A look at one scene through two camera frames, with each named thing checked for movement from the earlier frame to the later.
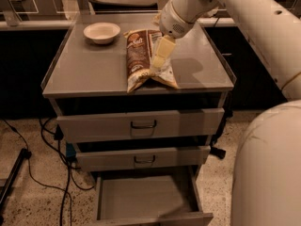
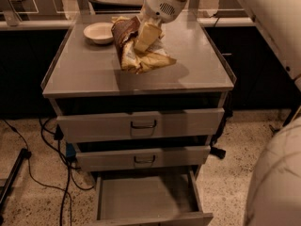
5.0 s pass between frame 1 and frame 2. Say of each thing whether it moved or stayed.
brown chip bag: moved
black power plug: stayed
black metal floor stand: stayed
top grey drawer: stayed
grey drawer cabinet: stayed
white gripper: moved
